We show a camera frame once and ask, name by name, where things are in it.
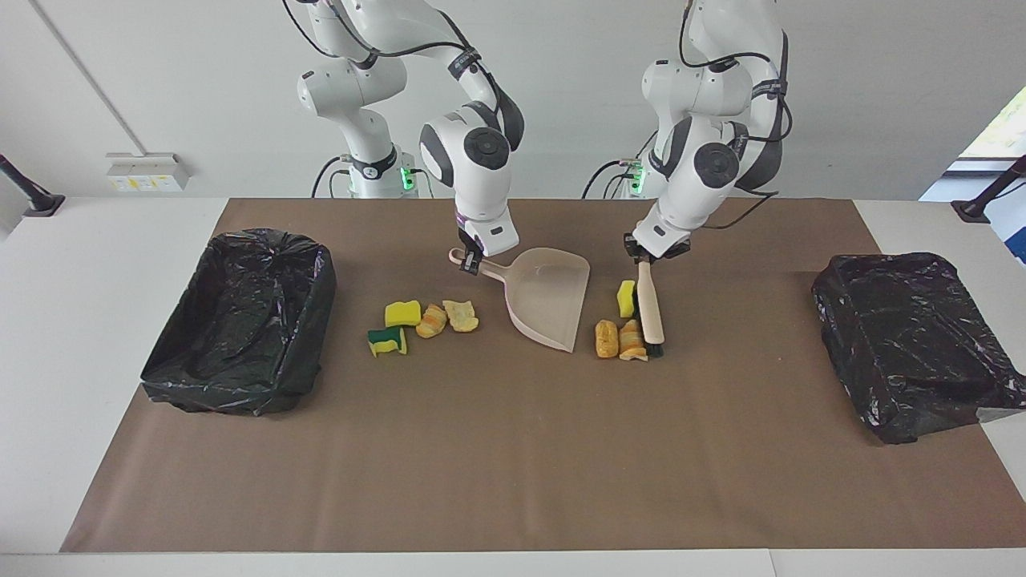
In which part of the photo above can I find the black left base cable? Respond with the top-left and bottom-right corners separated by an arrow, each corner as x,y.
581,128 -> 660,199

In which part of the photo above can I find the green and yellow sponge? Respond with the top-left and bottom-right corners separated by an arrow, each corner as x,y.
367,326 -> 408,358

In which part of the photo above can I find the striped pale bread piece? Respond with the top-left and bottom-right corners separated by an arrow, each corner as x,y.
619,319 -> 648,362

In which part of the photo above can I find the bin lined with black bag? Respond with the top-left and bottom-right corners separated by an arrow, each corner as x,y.
140,228 -> 337,416
811,252 -> 1026,445

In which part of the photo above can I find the brown paper table mat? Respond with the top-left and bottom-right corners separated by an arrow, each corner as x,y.
60,198 -> 1026,554

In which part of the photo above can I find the black base cable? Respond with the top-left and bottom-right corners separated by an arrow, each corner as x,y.
581,128 -> 660,199
311,155 -> 355,199

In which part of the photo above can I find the pale pink plastic dustpan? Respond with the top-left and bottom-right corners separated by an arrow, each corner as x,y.
449,247 -> 592,353

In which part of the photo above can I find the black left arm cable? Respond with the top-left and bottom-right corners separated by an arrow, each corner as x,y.
680,6 -> 794,231

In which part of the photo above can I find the beige brush with black bristles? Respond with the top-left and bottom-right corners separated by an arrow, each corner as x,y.
636,258 -> 666,358

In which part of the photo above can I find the orange striped croissant piece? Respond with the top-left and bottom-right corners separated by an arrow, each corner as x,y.
415,303 -> 448,339

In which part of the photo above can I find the black right base cable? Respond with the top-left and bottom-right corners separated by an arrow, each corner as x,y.
311,155 -> 355,199

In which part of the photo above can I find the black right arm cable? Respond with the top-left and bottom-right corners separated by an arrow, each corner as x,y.
281,0 -> 514,129

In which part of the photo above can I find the white wall socket box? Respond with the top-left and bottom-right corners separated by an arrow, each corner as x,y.
106,152 -> 191,192

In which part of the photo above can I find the black camera stand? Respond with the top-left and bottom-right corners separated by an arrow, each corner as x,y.
0,154 -> 66,218
951,155 -> 1026,224

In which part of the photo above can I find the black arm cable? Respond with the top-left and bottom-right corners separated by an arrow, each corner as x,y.
680,6 -> 794,231
281,0 -> 514,129

